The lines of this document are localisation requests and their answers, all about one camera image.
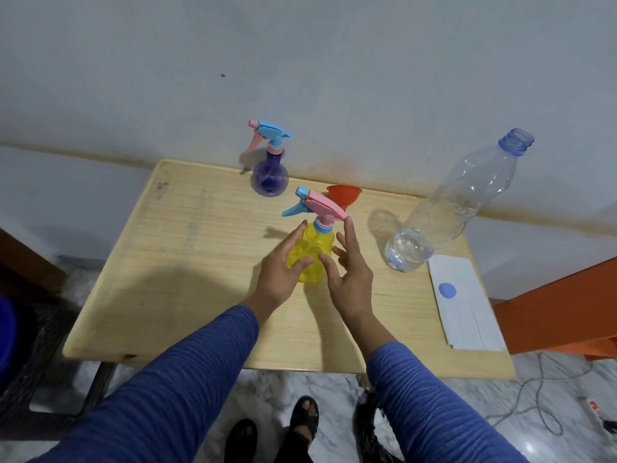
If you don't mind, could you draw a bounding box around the orange furniture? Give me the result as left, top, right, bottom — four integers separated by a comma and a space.
491, 257, 617, 360

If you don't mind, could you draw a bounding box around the person's left black sandal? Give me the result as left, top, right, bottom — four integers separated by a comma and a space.
224, 418, 259, 463

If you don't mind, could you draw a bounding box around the person's left forearm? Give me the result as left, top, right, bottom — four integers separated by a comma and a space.
26, 301, 261, 463

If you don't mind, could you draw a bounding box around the white paper sheet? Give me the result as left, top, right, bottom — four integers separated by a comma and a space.
427, 255, 508, 352

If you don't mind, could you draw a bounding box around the clear plastic water bottle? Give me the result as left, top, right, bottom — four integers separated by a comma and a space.
384, 128, 535, 273

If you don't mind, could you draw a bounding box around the person's right leg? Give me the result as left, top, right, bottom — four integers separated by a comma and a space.
273, 426, 314, 463

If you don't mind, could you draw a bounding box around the grey cable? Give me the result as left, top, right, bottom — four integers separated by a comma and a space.
487, 351, 596, 437

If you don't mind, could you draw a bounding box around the brown wooden door frame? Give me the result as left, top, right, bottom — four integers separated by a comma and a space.
0, 227, 67, 293

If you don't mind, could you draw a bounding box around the yellow spray bottle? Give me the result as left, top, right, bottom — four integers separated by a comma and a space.
287, 217, 337, 284

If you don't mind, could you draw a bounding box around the black plastic stool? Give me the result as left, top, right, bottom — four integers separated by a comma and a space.
0, 303, 116, 428

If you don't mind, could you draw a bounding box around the purple spray bottle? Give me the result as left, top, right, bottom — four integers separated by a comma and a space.
250, 149, 290, 198

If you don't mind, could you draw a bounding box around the blue plastic basin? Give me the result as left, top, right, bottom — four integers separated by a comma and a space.
0, 293, 19, 381

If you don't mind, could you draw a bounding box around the white power strip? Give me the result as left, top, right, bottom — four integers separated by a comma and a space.
586, 397, 617, 447

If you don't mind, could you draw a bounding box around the person's left hand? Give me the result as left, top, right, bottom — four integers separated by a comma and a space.
240, 219, 315, 316

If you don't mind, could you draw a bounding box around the person's right hand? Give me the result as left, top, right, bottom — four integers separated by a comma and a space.
317, 215, 376, 323

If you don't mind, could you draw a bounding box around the orange plastic funnel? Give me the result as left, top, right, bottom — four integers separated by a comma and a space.
326, 184, 362, 213

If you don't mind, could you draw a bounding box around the person's black sandal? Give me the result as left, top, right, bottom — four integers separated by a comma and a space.
224, 418, 259, 463
289, 395, 320, 442

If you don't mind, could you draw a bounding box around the person's right black sandal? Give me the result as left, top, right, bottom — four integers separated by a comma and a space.
289, 395, 320, 442

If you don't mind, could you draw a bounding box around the person's right forearm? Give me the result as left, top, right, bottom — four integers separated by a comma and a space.
346, 311, 531, 463

